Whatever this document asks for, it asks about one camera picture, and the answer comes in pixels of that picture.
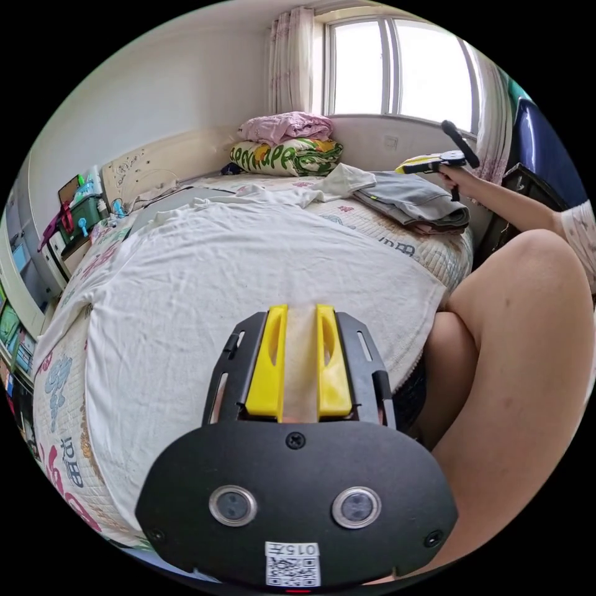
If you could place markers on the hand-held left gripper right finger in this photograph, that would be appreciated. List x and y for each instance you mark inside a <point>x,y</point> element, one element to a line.
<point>331,382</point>

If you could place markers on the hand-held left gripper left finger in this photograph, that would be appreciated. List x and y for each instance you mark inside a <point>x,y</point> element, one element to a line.
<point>267,372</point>

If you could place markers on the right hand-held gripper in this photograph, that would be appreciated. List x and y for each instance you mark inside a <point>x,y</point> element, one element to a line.
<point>450,159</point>

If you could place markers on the white long sleeve shirt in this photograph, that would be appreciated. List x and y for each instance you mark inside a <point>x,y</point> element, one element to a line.
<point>209,288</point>

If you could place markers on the person's right forearm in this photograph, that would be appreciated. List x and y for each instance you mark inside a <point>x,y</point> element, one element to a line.
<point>507,202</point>

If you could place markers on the person's right hand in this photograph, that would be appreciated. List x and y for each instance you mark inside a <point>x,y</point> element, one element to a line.
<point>454,179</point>

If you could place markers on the pile of clothes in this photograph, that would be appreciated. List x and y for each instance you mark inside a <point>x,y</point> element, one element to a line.
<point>409,200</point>

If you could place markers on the pink floral curtain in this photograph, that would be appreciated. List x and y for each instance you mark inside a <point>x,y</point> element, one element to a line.
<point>489,130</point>
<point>291,60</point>

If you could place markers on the window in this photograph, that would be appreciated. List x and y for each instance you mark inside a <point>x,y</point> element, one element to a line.
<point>400,65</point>

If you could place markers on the green printed folded quilt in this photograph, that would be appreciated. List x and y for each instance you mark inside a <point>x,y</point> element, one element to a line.
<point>284,156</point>

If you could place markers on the pink folded blanket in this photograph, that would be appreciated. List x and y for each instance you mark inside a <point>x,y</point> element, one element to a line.
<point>288,125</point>

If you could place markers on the person's body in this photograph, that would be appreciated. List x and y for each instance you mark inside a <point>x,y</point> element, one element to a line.
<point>512,349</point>

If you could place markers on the bed with printed quilt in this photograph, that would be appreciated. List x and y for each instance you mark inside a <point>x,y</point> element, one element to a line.
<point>60,419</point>

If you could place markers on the white bedside cupboard with items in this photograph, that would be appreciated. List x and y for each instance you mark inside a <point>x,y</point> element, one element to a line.
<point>70,223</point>

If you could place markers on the shelf with picture books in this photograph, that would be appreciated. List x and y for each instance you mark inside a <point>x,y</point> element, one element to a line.
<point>14,344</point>

